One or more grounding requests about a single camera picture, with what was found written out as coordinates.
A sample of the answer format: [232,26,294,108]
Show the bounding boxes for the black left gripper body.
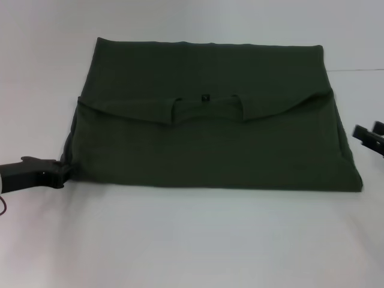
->
[0,155,58,193]

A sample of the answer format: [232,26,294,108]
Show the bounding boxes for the dark green printed t-shirt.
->
[59,37,365,193]

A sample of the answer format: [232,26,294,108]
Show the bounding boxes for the dark left arm cable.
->
[0,194,10,217]

